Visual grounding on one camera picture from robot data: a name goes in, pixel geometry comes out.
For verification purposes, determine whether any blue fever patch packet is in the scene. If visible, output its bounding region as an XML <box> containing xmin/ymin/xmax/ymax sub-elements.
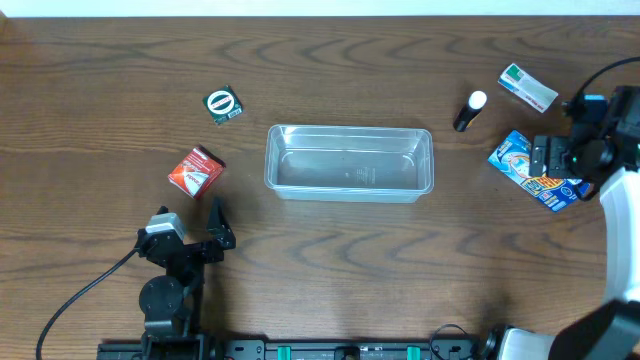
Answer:
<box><xmin>488</xmin><ymin>130</ymin><xmax>590</xmax><ymax>213</ymax></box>

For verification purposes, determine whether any clear plastic container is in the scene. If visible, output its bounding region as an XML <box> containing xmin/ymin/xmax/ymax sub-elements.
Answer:
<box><xmin>264</xmin><ymin>124</ymin><xmax>435</xmax><ymax>204</ymax></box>

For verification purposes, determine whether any red Panadol box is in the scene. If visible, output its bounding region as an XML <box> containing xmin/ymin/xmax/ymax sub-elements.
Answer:
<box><xmin>167</xmin><ymin>145</ymin><xmax>226</xmax><ymax>199</ymax></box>

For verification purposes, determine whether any green round-logo small box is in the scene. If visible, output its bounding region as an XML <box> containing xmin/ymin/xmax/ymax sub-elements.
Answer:
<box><xmin>203</xmin><ymin>85</ymin><xmax>244</xmax><ymax>125</ymax></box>

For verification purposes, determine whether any black tube with white cap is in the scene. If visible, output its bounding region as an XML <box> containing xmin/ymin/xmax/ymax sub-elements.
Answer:
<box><xmin>453</xmin><ymin>90</ymin><xmax>488</xmax><ymax>132</ymax></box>

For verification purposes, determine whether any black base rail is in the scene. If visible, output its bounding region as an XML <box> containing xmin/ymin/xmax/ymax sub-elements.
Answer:
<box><xmin>96</xmin><ymin>338</ymin><xmax>487</xmax><ymax>360</ymax></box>

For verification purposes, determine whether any white green medicine box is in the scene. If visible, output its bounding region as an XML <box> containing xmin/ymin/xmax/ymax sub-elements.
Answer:
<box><xmin>498</xmin><ymin>63</ymin><xmax>558</xmax><ymax>113</ymax></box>

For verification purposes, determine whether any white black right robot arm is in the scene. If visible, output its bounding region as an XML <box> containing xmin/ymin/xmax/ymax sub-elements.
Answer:
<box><xmin>483</xmin><ymin>85</ymin><xmax>639</xmax><ymax>359</ymax></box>

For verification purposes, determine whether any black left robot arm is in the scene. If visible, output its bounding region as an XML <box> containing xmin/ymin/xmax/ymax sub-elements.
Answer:
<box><xmin>134</xmin><ymin>197</ymin><xmax>236</xmax><ymax>360</ymax></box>

